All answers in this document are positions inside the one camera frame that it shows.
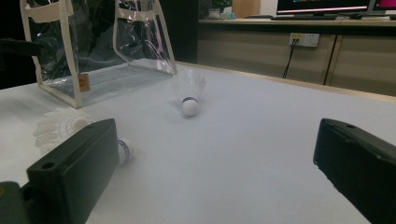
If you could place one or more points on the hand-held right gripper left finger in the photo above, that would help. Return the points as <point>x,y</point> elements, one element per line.
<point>71,168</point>

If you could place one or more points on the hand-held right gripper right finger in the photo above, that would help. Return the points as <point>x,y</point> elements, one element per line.
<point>361,168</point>

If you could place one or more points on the clear bag with cream trim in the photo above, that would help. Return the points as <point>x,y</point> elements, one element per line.
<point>72,62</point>

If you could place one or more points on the black computer mouse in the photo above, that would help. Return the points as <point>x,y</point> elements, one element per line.
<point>356,16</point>

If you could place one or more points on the beige wooden counter cabinet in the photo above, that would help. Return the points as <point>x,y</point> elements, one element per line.
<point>255,56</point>

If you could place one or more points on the black keyboard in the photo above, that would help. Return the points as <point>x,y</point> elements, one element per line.
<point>305,17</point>

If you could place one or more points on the wide black monitor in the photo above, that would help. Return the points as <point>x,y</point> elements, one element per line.
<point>323,4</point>

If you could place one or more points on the brown wooden door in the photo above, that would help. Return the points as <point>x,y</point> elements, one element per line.
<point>246,7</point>

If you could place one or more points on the small clear jar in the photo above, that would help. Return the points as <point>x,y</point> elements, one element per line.
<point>214,14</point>

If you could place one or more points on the teal tissue box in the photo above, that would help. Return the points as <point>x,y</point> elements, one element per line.
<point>228,15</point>

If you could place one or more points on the green plant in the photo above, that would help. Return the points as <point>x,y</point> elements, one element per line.
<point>221,3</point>

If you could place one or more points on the white wall socket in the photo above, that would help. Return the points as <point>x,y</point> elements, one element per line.
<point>309,39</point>

